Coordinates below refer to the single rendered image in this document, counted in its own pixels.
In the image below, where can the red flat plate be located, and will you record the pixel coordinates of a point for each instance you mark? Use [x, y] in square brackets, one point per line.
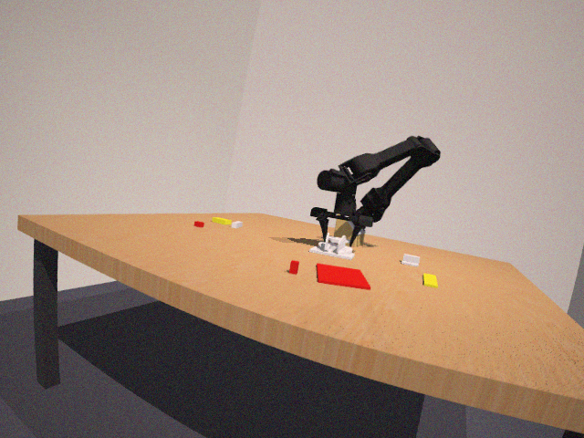
[341, 276]

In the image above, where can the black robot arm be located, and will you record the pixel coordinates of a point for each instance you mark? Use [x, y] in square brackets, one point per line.
[366, 166]

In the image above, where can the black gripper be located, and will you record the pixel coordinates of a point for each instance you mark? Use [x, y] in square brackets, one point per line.
[344, 206]

